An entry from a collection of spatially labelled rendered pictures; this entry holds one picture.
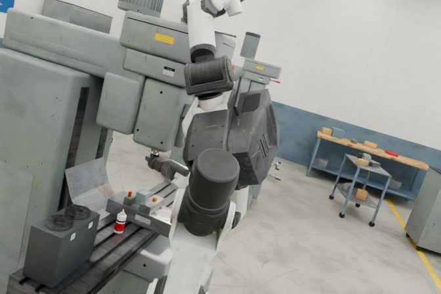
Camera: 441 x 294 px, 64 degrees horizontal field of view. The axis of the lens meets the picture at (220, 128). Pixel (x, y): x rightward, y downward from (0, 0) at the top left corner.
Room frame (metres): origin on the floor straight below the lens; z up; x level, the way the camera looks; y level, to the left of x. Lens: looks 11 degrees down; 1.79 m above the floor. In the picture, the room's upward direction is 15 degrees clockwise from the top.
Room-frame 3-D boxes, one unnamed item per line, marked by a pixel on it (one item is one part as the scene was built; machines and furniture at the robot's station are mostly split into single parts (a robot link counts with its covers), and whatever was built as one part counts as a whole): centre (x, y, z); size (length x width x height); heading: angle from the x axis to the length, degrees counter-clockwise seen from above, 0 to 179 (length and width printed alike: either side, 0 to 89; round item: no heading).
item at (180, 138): (1.65, 0.17, 1.45); 0.04 x 0.04 x 0.21; 77
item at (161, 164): (1.62, 0.20, 1.23); 0.13 x 0.12 x 0.10; 142
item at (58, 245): (1.14, 0.43, 1.03); 0.22 x 0.12 x 0.20; 169
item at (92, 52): (1.79, 0.76, 1.66); 0.80 x 0.23 x 0.20; 77
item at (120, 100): (1.72, 0.46, 1.47); 0.24 x 0.19 x 0.26; 167
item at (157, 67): (1.69, 0.32, 1.68); 0.34 x 0.24 x 0.10; 77
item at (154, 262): (1.68, 0.28, 0.79); 0.50 x 0.35 x 0.12; 77
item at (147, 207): (1.64, 0.23, 1.02); 0.15 x 0.06 x 0.04; 166
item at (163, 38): (1.68, 0.29, 1.81); 0.47 x 0.26 x 0.16; 77
